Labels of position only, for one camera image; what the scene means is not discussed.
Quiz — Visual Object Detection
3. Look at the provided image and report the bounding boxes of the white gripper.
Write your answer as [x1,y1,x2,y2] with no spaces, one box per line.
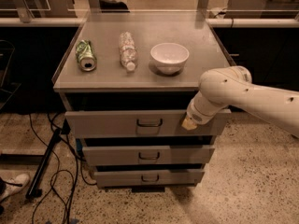
[181,92,219,131]

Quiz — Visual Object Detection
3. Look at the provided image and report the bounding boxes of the grey top drawer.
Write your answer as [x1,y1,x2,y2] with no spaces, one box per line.
[65,109,231,138]

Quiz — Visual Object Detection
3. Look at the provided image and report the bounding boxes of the grey drawer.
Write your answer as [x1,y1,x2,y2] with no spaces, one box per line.
[65,109,231,138]
[94,169,204,188]
[83,145,214,166]

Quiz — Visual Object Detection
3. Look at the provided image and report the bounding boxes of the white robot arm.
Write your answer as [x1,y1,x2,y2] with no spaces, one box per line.
[182,66,299,137]

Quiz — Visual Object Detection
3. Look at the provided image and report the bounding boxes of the grey drawer cabinet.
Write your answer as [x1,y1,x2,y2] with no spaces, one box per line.
[53,11,228,189]

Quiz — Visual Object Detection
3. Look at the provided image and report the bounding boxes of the grey bottom drawer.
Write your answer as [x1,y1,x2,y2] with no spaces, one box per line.
[94,169,204,188]

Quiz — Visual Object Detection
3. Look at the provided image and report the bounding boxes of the grey middle drawer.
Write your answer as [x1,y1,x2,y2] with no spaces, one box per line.
[83,145,214,166]

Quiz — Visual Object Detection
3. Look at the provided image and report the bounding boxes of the white ceramic bowl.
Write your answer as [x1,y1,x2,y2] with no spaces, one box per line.
[150,43,190,75]

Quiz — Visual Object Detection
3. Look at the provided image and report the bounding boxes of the clear plastic water bottle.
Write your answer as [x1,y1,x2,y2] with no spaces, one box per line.
[119,32,138,72]

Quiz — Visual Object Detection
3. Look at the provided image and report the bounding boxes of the crushed green soda can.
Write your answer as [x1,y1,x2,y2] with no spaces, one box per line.
[76,40,97,72]

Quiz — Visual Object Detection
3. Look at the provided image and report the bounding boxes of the black bar on floor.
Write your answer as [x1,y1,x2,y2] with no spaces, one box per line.
[25,129,61,200]

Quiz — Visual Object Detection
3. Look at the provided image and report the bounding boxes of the white sneaker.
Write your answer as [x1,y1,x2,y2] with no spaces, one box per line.
[0,174,30,202]

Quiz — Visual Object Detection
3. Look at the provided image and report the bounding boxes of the metal top drawer handle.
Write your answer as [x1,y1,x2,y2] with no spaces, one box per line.
[136,119,164,128]

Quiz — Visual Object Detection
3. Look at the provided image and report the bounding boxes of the black floor cables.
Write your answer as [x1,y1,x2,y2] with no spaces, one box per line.
[28,111,97,224]

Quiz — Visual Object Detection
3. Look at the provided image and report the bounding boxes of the white horizontal rail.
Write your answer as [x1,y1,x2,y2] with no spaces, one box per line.
[0,17,299,29]

